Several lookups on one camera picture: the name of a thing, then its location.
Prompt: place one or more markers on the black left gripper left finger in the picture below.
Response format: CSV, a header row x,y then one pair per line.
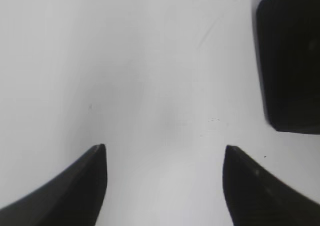
x,y
74,197

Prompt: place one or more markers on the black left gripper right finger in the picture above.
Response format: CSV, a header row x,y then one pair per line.
x,y
256,197

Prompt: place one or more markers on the black canvas tote bag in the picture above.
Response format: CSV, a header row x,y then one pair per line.
x,y
288,45

